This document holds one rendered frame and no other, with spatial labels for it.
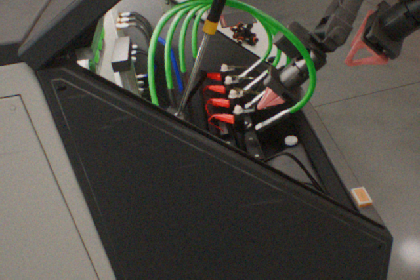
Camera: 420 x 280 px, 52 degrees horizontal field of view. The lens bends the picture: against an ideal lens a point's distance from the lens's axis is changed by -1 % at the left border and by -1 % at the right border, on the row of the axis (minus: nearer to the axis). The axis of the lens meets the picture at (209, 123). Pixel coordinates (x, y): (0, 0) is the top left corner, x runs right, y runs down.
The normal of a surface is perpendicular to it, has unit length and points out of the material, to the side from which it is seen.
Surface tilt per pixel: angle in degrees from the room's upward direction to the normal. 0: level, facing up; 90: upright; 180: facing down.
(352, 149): 0
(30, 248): 90
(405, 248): 0
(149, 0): 90
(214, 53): 90
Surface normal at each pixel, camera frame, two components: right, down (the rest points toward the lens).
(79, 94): 0.11, 0.55
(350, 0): 0.25, -0.04
